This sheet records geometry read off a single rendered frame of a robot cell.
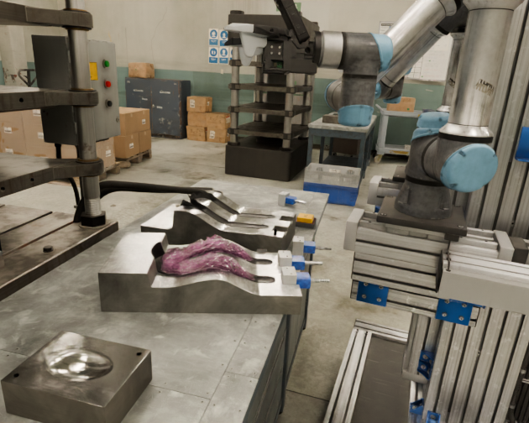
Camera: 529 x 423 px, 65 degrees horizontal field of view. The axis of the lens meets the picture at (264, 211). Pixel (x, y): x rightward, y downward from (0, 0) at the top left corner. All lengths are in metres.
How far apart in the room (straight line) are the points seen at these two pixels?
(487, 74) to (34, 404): 1.07
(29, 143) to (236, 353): 4.91
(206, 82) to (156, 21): 1.54
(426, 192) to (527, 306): 0.35
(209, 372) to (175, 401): 0.10
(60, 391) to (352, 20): 7.53
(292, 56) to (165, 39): 8.18
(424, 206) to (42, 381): 0.94
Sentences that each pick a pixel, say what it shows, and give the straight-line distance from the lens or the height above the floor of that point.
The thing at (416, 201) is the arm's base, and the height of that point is 1.08.
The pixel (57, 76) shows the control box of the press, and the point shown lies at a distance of 1.81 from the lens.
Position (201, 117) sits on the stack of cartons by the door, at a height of 0.46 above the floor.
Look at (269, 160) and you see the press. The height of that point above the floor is 0.26.
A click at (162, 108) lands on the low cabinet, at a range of 8.54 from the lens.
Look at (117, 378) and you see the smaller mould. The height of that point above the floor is 0.87.
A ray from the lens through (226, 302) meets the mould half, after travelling 1.07.
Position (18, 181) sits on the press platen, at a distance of 1.50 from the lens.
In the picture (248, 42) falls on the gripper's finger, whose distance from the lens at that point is 0.87.
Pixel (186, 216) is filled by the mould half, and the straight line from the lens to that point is 1.40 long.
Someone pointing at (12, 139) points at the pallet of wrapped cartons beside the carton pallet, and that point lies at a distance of 5.80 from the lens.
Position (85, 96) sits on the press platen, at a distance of 1.60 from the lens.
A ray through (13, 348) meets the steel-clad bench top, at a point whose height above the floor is 0.80.
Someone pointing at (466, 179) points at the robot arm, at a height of 1.18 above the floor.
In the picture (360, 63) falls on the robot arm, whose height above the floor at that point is 1.41.
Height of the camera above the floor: 1.39
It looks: 19 degrees down
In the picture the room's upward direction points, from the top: 3 degrees clockwise
